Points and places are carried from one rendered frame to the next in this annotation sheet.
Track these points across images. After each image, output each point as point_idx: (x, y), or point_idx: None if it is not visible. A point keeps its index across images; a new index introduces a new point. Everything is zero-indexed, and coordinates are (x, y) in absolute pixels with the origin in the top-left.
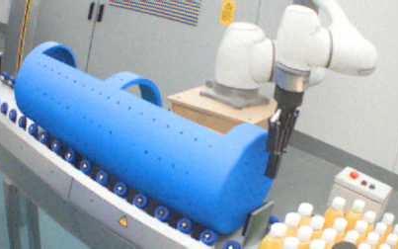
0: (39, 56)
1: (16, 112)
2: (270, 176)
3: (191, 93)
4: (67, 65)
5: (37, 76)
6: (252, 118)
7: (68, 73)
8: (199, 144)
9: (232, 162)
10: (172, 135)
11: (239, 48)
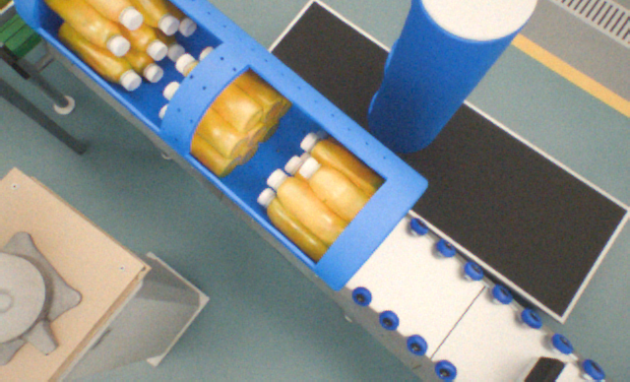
0: (391, 171)
1: (412, 222)
2: None
3: (95, 301)
4: (321, 121)
5: (378, 143)
6: (8, 195)
7: (314, 105)
8: None
9: None
10: None
11: None
